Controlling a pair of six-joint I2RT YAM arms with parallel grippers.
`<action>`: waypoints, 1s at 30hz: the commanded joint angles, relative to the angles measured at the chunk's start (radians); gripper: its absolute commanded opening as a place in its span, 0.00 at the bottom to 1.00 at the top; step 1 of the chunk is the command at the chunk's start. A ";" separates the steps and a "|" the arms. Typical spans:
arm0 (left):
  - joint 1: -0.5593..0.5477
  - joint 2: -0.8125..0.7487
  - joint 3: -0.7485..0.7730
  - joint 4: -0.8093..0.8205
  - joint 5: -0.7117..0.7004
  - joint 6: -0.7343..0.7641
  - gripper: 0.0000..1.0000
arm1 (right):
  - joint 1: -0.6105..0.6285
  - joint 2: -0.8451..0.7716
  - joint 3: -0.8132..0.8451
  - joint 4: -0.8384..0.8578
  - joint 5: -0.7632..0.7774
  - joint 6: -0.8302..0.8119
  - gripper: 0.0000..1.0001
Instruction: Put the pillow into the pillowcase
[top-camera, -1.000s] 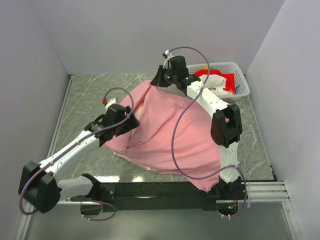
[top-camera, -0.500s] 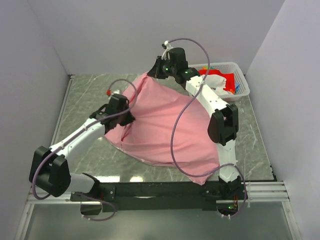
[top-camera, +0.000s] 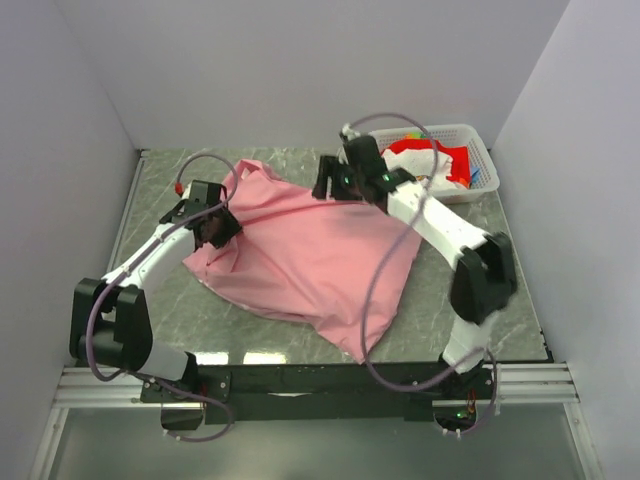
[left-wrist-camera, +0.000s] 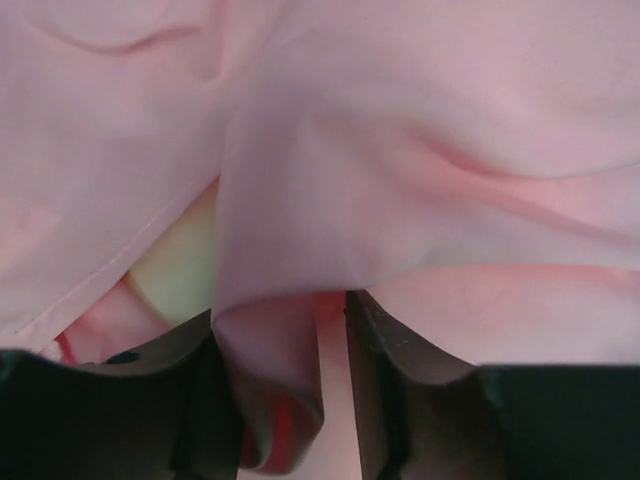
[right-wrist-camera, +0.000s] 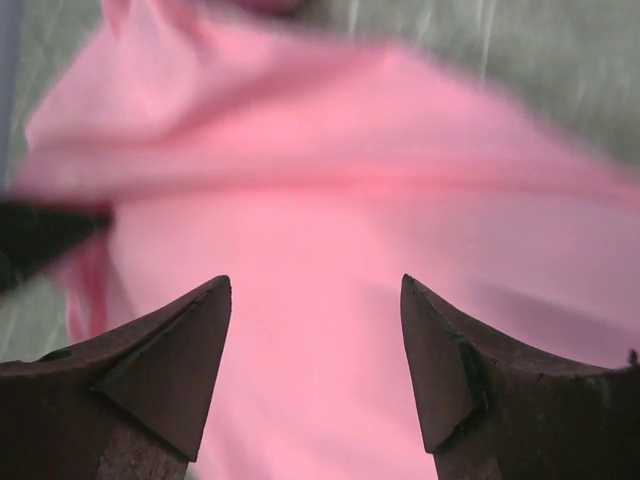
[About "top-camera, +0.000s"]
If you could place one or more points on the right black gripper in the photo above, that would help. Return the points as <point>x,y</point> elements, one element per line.
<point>330,167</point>

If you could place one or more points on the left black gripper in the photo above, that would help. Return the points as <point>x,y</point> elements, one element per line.
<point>231,228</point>

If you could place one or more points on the pink pillowcase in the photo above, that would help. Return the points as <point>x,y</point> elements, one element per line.
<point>303,260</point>

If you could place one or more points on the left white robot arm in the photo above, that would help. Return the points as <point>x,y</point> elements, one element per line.
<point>110,323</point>

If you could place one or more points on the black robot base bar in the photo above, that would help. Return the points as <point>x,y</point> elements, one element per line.
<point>243,393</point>

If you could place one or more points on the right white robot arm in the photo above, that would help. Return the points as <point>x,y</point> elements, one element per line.
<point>484,275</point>

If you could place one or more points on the red and white cloth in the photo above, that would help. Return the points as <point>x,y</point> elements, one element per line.
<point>449,167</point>

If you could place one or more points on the white plastic basket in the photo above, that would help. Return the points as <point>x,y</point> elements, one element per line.
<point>483,173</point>

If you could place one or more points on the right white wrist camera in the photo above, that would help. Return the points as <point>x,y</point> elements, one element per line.
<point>348,133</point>

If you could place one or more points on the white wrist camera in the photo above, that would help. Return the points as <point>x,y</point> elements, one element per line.
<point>184,189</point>
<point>348,133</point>

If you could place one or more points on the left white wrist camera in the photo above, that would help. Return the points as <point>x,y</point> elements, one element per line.
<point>184,189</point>

